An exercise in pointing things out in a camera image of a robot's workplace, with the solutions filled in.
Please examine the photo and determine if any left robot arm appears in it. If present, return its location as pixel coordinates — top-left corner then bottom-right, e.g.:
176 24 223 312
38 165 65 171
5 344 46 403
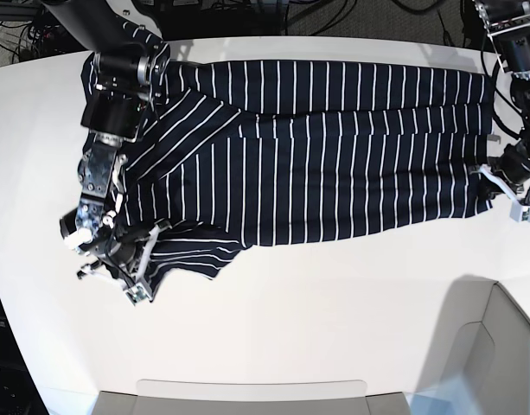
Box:
474 1 530 208

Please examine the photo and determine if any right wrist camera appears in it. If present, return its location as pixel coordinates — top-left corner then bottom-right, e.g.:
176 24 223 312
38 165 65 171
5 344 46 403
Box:
124 283 153 306

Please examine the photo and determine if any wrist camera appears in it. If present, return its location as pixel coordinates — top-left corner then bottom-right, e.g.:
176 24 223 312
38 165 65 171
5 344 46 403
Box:
124 283 153 306
510 201 530 223

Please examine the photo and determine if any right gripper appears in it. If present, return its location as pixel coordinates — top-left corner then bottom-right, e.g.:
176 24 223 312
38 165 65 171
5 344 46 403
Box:
76 220 169 294

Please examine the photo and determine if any navy white striped T-shirt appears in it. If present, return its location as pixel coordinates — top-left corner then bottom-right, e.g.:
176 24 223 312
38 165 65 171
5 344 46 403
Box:
80 19 497 303

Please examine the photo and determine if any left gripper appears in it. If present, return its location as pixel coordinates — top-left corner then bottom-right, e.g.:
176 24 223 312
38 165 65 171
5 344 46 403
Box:
472 144 530 203

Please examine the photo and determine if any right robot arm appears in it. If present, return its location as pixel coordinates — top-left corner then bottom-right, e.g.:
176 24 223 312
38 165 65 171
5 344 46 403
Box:
44 1 170 303

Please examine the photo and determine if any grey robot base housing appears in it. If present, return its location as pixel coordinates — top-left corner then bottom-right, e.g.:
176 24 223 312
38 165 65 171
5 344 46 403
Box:
93 276 530 414

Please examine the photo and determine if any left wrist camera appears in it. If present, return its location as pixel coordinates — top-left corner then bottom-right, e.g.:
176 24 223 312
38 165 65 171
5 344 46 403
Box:
510 201 530 223

